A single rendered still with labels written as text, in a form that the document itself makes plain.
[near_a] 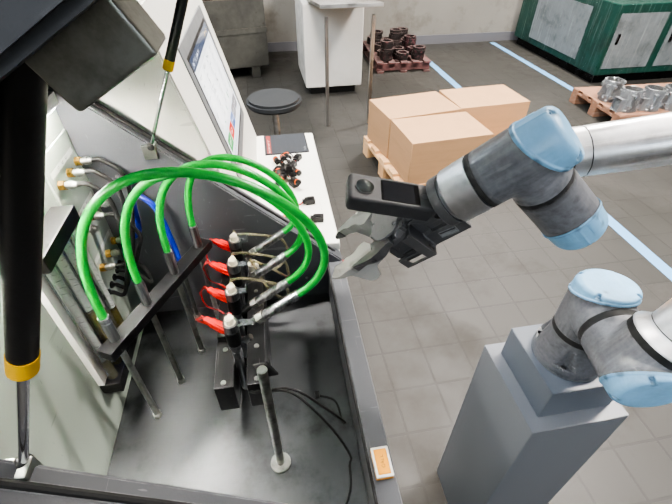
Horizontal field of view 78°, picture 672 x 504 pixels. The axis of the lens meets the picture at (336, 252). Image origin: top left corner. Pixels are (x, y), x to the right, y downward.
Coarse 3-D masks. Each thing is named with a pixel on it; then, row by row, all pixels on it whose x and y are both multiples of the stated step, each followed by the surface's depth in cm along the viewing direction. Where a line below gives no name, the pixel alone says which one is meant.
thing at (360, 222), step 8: (352, 216) 66; (360, 216) 64; (368, 216) 62; (344, 224) 67; (352, 224) 65; (360, 224) 63; (368, 224) 63; (344, 232) 67; (352, 232) 66; (360, 232) 68; (368, 232) 67
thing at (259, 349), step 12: (264, 276) 107; (252, 288) 99; (264, 288) 103; (252, 312) 94; (264, 324) 91; (264, 336) 89; (228, 348) 86; (252, 348) 86; (264, 348) 86; (216, 360) 84; (228, 360) 84; (252, 360) 84; (264, 360) 84; (216, 372) 82; (228, 372) 82; (252, 372) 82; (216, 384) 80; (228, 384) 80; (252, 384) 80; (216, 396) 81; (228, 396) 81; (252, 396) 82; (228, 408) 84
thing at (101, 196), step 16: (128, 176) 53; (144, 176) 53; (160, 176) 54; (176, 176) 54; (192, 176) 54; (208, 176) 55; (224, 176) 55; (112, 192) 54; (256, 192) 57; (272, 192) 58; (96, 208) 55; (288, 208) 60; (80, 224) 57; (304, 224) 62; (80, 240) 58; (320, 240) 64; (80, 256) 60; (320, 256) 68; (80, 272) 62; (320, 272) 69; (304, 288) 71; (96, 304) 66
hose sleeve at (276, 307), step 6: (288, 294) 73; (294, 294) 72; (282, 300) 73; (288, 300) 72; (294, 300) 72; (270, 306) 74; (276, 306) 73; (282, 306) 73; (264, 312) 74; (270, 312) 73; (276, 312) 73
